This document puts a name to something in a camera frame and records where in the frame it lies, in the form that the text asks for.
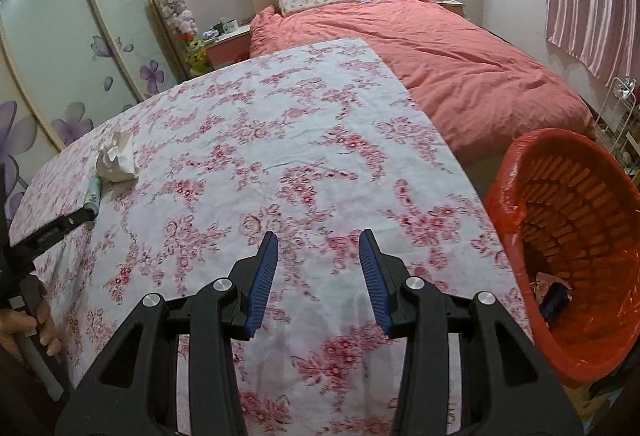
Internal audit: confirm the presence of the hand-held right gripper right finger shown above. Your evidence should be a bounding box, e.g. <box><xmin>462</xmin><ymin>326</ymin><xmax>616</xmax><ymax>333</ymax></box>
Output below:
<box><xmin>359</xmin><ymin>229</ymin><xmax>583</xmax><ymax>436</ymax></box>

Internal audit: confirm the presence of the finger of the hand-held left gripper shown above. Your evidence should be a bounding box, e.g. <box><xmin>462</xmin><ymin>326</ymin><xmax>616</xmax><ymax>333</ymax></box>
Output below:
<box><xmin>10</xmin><ymin>208</ymin><xmax>96</xmax><ymax>263</ymax></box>

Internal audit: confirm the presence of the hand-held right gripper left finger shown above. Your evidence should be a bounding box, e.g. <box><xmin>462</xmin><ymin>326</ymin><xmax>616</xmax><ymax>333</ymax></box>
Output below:
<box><xmin>54</xmin><ymin>231</ymin><xmax>279</xmax><ymax>436</ymax></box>

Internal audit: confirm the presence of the pink wrapper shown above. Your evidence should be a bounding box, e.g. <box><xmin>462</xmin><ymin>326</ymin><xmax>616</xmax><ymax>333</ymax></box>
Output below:
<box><xmin>531</xmin><ymin>272</ymin><xmax>571</xmax><ymax>304</ymax></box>

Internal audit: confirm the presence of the dark blue packet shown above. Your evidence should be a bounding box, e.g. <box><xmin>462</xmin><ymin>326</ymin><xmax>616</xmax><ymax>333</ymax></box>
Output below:
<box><xmin>541</xmin><ymin>283</ymin><xmax>572</xmax><ymax>328</ymax></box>

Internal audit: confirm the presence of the orange basket with red bag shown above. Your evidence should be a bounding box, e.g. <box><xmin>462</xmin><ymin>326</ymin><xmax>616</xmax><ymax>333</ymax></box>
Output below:
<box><xmin>482</xmin><ymin>128</ymin><xmax>640</xmax><ymax>389</ymax></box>

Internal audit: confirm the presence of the person's left hand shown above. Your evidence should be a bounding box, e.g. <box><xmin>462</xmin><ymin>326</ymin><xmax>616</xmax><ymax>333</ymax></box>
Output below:
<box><xmin>0</xmin><ymin>285</ymin><xmax>63</xmax><ymax>364</ymax></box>

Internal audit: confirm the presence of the light blue floral tissue packet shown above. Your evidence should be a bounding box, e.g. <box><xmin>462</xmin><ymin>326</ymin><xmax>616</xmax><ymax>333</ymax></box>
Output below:
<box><xmin>84</xmin><ymin>178</ymin><xmax>103</xmax><ymax>229</ymax></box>

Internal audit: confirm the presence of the crumpled white tissue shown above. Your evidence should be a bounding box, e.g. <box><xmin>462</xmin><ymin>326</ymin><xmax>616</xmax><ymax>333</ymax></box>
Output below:
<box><xmin>96</xmin><ymin>132</ymin><xmax>139</xmax><ymax>181</ymax></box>

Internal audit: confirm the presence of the pink floral tablecloth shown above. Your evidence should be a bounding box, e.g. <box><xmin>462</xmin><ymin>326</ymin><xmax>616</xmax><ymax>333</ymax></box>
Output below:
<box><xmin>10</xmin><ymin>38</ymin><xmax>531</xmax><ymax>436</ymax></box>

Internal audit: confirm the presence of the wardrobe with flower sliding doors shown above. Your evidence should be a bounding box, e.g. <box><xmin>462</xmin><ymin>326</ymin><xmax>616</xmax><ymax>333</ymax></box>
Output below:
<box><xmin>0</xmin><ymin>0</ymin><xmax>188</xmax><ymax>197</ymax></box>

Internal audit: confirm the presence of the yellow plush toy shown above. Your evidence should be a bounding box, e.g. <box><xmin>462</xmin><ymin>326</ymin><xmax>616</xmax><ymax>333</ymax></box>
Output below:
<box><xmin>185</xmin><ymin>38</ymin><xmax>211</xmax><ymax>69</ymax></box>

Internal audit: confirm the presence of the bed with coral duvet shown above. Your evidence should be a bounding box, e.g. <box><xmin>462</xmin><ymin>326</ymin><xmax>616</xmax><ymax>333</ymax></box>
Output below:
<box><xmin>248</xmin><ymin>0</ymin><xmax>597</xmax><ymax>167</ymax></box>

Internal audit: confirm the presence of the pink nightstand with white top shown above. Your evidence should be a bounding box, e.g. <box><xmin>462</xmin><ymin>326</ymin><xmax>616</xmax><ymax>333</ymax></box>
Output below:
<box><xmin>204</xmin><ymin>24</ymin><xmax>252</xmax><ymax>70</ymax></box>

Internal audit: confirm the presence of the hanging column of plush toys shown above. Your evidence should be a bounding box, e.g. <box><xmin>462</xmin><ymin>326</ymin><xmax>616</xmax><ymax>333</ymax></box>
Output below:
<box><xmin>159</xmin><ymin>0</ymin><xmax>198</xmax><ymax>41</ymax></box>

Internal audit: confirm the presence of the beige nightstand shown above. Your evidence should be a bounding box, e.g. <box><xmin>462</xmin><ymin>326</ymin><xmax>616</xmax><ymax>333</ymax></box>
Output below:
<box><xmin>425</xmin><ymin>0</ymin><xmax>467</xmax><ymax>19</ymax></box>

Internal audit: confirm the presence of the white wire rack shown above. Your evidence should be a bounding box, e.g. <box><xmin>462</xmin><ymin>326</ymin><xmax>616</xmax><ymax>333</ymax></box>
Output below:
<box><xmin>597</xmin><ymin>76</ymin><xmax>640</xmax><ymax>177</ymax></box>

